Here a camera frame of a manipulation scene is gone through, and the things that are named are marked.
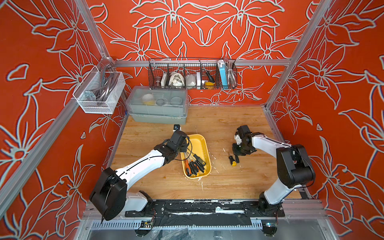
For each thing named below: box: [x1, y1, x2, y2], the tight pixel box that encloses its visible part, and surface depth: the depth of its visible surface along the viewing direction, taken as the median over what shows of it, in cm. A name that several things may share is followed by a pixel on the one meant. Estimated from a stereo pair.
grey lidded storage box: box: [126, 85, 190, 125], surface depth 102 cm
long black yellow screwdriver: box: [194, 160, 207, 174], surface depth 86 cm
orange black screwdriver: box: [184, 159, 192, 177], surface depth 85 cm
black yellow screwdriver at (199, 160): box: [193, 153, 206, 166], surface depth 87 cm
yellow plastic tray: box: [180, 134, 212, 179], surface depth 89 cm
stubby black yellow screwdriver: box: [228, 155, 237, 167], surface depth 89 cm
